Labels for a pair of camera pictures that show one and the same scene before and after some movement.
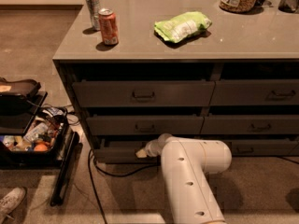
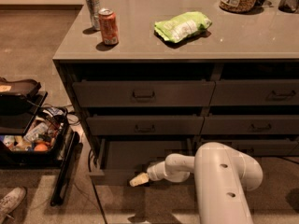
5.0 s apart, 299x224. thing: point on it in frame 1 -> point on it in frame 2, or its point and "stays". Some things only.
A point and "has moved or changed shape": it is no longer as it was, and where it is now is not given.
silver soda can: x=92 y=5 stays
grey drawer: x=142 y=93 stays
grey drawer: x=141 y=125 stays
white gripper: x=149 y=148 -> x=152 y=173
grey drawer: x=122 y=156 has moved or changed shape
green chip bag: x=181 y=26 stays
